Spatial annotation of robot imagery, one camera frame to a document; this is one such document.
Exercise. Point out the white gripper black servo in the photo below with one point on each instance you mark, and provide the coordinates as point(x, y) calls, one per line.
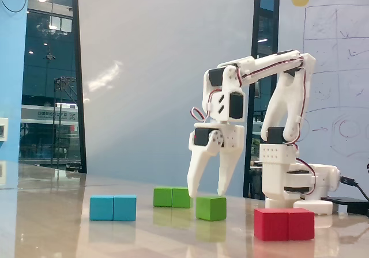
point(230, 138)

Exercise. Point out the small green cube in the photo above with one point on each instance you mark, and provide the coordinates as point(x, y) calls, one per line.
point(210, 209)

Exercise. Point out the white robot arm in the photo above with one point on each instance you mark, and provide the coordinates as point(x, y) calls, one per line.
point(285, 96)

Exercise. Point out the long green block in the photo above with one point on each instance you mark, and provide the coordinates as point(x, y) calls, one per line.
point(170, 197)

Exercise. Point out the long red block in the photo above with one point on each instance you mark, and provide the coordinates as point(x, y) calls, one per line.
point(282, 225)

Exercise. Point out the long blue block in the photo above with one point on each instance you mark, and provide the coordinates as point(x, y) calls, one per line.
point(112, 207)

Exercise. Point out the black power box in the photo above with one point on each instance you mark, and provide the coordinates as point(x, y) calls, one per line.
point(351, 204)

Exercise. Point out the dark scaffold tower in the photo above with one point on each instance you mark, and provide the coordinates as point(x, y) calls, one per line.
point(64, 81)

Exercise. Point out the white sign banner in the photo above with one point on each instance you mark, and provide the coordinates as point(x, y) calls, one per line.
point(43, 114)

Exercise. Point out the white marker board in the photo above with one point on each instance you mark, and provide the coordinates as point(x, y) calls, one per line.
point(331, 24)

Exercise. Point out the black window frame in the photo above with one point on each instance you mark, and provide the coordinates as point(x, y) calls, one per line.
point(257, 24)

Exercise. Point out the black slanted frame post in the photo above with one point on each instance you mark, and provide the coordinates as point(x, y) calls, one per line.
point(78, 68)

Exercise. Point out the white wall socket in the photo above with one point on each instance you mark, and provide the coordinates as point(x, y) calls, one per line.
point(3, 122)

